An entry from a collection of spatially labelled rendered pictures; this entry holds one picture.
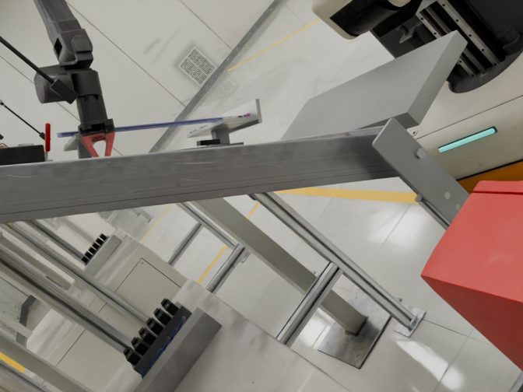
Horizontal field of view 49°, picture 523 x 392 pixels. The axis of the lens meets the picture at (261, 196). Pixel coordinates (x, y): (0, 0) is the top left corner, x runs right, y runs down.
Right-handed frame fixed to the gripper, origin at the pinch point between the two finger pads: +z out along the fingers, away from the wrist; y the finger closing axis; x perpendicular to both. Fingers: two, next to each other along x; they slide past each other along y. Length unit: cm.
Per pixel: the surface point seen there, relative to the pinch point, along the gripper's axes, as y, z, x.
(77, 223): -439, 58, 13
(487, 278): 98, 10, 12
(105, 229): -439, 69, 37
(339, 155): 60, 4, 23
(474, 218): 93, 7, 16
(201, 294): 6.4, 31.6, 13.9
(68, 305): -10.7, 30.2, -13.3
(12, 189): 60, 0, -16
